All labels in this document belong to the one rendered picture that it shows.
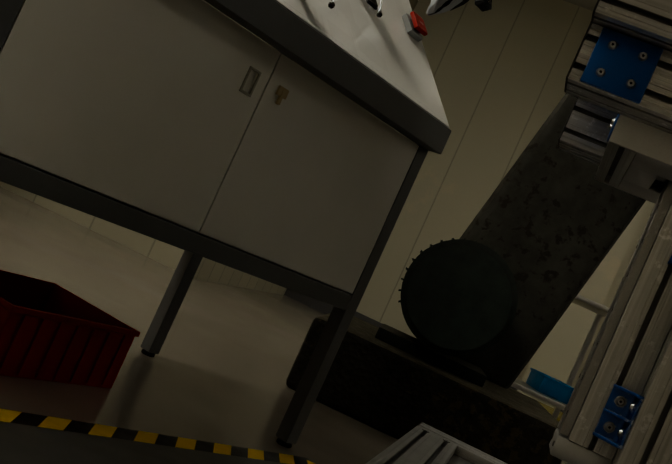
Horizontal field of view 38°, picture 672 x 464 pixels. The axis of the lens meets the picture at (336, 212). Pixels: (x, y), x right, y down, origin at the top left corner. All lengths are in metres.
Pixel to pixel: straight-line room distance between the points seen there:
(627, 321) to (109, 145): 0.93
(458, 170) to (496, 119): 0.48
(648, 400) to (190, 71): 0.98
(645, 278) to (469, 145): 5.97
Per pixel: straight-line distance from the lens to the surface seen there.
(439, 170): 7.54
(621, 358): 1.63
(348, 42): 2.12
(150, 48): 1.79
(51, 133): 1.72
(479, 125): 7.58
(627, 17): 1.45
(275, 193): 2.08
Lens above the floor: 0.48
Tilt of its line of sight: 2 degrees up
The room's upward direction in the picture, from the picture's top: 24 degrees clockwise
